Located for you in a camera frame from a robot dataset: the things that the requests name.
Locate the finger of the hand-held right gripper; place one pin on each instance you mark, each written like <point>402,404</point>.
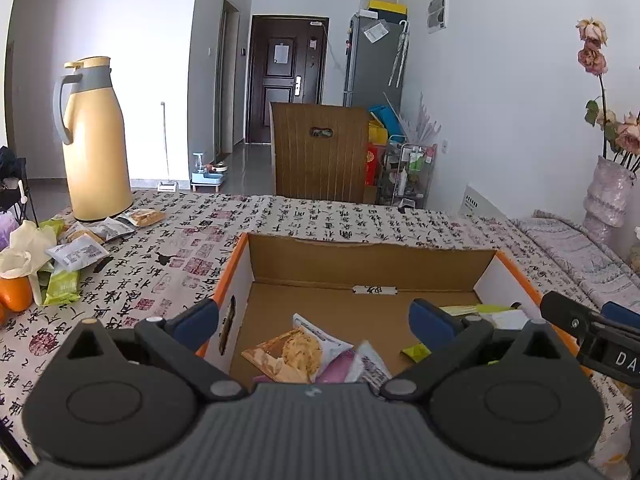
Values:
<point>620,314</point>
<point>565,310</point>

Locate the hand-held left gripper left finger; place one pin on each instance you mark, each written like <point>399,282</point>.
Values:
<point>200,318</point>

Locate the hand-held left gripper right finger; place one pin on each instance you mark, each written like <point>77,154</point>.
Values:
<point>430,321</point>

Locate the white snack packet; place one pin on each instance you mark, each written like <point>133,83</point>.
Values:
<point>75,253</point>
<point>375,365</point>
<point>112,228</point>
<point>325,335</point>

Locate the red cardboard box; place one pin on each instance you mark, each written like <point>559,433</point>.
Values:
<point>360,265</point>

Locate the orange cookie snack packet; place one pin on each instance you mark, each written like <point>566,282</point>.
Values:
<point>290,355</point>

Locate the pink snack packet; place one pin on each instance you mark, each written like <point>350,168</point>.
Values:
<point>337,372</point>

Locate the grey patterned folded cloth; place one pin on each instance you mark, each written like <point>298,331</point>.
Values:
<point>575,250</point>

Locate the pink textured vase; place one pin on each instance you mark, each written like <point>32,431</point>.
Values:
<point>607,200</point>

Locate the brown cookie snack packet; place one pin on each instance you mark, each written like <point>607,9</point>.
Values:
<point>142,217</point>

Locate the white printed card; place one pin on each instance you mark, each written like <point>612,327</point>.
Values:
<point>475,203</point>

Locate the small green snack packet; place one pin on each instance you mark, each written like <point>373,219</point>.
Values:
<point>62,287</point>

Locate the blue white small appliance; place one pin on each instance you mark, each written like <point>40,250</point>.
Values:
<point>207,172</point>

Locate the red gift box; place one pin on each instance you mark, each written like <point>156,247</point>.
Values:
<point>372,165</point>

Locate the white flat mop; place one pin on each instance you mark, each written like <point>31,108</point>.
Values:
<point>164,145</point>

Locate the orange fruit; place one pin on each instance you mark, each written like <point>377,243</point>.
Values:
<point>15,293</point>

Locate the yellow thermos jug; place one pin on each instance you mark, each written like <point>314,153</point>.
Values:
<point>95,160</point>

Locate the yellow bag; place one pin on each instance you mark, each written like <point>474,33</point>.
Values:
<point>379,134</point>

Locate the white feathery decoration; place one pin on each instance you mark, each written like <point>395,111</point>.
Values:
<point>422,120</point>

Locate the blue bag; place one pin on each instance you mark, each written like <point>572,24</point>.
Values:
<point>387,115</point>

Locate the dark brown door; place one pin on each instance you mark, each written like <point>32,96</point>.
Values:
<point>265,110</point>

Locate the black bag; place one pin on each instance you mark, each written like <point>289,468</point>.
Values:
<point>10,162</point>

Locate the grey refrigerator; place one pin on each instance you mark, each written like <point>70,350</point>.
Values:
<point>370,75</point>

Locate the dried pink rose bouquet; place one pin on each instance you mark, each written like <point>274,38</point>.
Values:
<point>592,57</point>

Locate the white folded umbrella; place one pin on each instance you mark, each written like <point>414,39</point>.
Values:
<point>400,55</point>

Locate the white paper sheet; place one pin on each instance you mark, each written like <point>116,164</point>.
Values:
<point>376,31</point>

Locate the yellow black box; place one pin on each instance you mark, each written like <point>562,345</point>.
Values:
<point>387,7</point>

